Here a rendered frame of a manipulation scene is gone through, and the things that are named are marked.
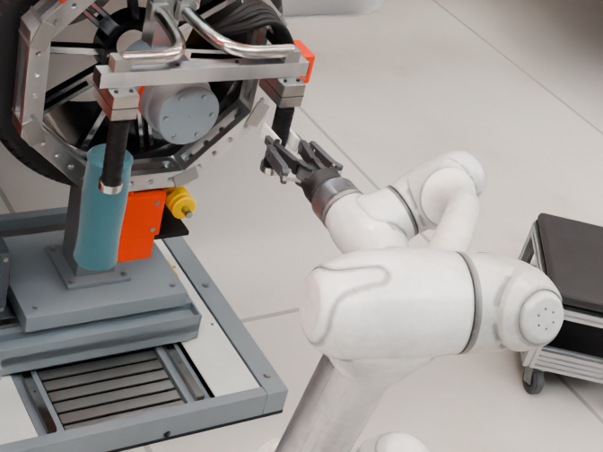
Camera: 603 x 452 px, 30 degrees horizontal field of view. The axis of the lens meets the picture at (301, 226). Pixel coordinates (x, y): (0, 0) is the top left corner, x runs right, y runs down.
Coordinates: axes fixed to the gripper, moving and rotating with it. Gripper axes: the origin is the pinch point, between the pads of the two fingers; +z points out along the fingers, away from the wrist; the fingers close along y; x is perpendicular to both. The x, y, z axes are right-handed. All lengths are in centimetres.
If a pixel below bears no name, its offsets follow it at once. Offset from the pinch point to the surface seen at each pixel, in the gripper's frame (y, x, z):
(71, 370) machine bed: -26, -77, 24
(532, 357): 89, -70, -10
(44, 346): -33, -67, 23
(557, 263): 97, -49, 1
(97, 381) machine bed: -19, -82, 23
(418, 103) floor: 153, -82, 134
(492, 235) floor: 128, -83, 54
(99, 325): -18, -68, 28
